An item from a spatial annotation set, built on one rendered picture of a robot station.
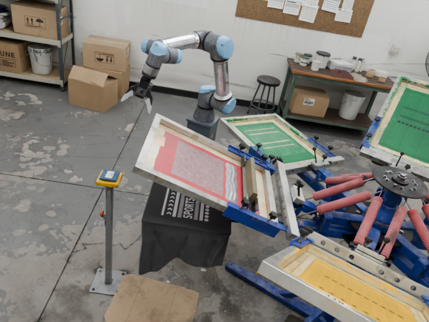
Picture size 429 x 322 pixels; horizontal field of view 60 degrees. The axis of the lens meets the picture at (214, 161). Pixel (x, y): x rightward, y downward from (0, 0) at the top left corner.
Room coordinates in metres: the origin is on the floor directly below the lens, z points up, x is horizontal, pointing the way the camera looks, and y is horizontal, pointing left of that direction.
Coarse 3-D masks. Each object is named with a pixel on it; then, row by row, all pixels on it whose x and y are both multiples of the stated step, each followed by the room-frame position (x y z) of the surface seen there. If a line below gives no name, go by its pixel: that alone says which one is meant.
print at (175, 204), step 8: (168, 192) 1.76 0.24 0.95; (176, 192) 1.77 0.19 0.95; (168, 200) 1.69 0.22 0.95; (176, 200) 1.70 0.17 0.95; (184, 200) 1.72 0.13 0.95; (192, 200) 1.73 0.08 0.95; (168, 208) 1.62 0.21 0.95; (176, 208) 1.63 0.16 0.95; (184, 208) 1.64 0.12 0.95; (192, 208) 1.65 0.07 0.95; (200, 208) 1.67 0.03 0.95; (208, 208) 1.68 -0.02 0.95; (176, 216) 1.56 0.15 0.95; (184, 216) 1.58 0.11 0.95; (192, 216) 1.59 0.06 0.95; (200, 216) 1.60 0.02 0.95; (208, 216) 1.61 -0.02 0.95
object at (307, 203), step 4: (292, 200) 1.72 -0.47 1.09; (296, 204) 1.72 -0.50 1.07; (304, 204) 1.72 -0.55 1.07; (308, 204) 1.74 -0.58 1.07; (312, 204) 1.76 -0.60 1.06; (296, 208) 1.72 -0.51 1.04; (304, 208) 1.72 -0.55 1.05; (308, 208) 1.72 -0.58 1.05; (312, 208) 1.72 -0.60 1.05; (308, 212) 1.72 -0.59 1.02
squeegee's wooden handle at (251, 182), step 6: (246, 162) 1.90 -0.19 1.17; (252, 162) 1.85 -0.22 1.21; (246, 168) 1.84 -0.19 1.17; (252, 168) 1.79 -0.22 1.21; (246, 174) 1.78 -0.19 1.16; (252, 174) 1.72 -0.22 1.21; (246, 180) 1.73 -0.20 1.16; (252, 180) 1.66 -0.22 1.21; (246, 186) 1.68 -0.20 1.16; (252, 186) 1.61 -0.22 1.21; (246, 192) 1.62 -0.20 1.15; (252, 192) 1.56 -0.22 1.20; (252, 198) 1.55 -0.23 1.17
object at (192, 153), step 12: (168, 132) 1.90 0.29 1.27; (168, 144) 1.77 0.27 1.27; (180, 144) 1.84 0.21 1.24; (192, 144) 1.90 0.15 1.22; (180, 156) 1.72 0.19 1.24; (192, 156) 1.78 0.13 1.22; (204, 156) 1.84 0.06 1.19; (216, 156) 1.91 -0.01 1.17; (204, 168) 1.72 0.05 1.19; (216, 168) 1.78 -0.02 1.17; (240, 168) 1.91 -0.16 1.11; (240, 180) 1.78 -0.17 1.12
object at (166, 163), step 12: (168, 156) 1.67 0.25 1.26; (156, 168) 1.52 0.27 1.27; (168, 168) 1.56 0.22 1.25; (180, 168) 1.61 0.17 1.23; (192, 168) 1.67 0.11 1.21; (180, 180) 1.51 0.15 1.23; (192, 180) 1.56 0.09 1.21; (204, 180) 1.61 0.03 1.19; (216, 180) 1.67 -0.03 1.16; (216, 192) 1.56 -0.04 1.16; (240, 192) 1.66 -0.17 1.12; (240, 204) 1.55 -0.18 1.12
